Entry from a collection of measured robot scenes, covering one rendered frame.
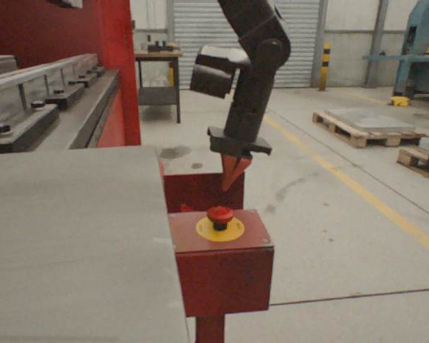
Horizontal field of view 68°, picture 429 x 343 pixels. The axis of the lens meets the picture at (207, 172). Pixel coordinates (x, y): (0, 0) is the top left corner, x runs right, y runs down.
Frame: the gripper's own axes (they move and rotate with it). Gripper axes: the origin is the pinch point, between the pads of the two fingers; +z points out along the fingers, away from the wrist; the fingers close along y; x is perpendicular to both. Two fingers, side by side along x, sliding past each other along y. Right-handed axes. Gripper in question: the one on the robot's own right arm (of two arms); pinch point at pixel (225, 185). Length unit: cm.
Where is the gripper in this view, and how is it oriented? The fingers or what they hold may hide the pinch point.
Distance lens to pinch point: 56.2
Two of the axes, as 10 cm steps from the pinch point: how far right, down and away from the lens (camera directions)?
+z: -2.4, 9.1, 3.5
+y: -9.7, -1.8, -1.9
